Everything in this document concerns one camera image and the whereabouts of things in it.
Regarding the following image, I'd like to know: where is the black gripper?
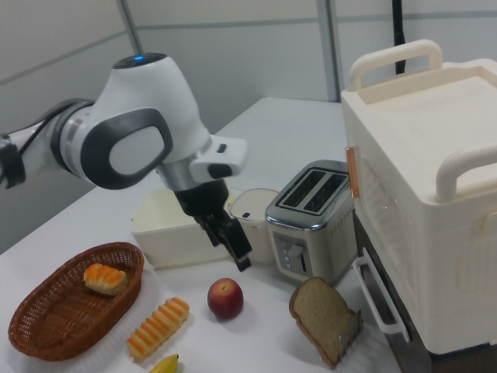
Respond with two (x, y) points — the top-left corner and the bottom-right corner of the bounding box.
(172, 177), (253, 273)

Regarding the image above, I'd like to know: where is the small white lidded trash can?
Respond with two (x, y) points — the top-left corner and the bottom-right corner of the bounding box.
(228, 188), (280, 265)

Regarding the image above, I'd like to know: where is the white square plastic bin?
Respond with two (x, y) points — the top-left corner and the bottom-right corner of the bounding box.
(130, 190), (238, 271)

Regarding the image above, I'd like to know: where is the red apple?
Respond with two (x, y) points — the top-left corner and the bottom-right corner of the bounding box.
(207, 277), (245, 320)

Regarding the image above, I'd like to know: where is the cream and silver toaster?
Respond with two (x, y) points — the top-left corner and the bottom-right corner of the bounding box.
(264, 159), (356, 287)

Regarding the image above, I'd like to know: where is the long orange striped bread roll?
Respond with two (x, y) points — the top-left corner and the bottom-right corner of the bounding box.
(127, 297), (191, 361)

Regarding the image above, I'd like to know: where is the short orange striped bread roll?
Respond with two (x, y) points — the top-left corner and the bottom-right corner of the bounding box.
(83, 263), (128, 297)

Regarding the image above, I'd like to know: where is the yellow banana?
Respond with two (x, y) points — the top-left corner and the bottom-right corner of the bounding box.
(149, 353), (180, 373)

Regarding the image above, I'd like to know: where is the brown wicker basket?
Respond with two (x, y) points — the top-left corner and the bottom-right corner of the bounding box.
(7, 242), (145, 362)

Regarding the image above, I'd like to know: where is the black pole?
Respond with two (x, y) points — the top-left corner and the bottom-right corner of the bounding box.
(390, 0), (408, 77)

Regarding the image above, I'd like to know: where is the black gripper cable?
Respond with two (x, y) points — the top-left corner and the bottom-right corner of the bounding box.
(11, 110), (59, 156)

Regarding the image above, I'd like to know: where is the cream toy cabinet with handles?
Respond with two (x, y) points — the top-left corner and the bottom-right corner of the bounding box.
(340, 38), (497, 355)

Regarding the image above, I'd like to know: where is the brown drawer with white handle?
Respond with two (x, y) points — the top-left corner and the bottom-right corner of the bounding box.
(352, 217), (497, 373)

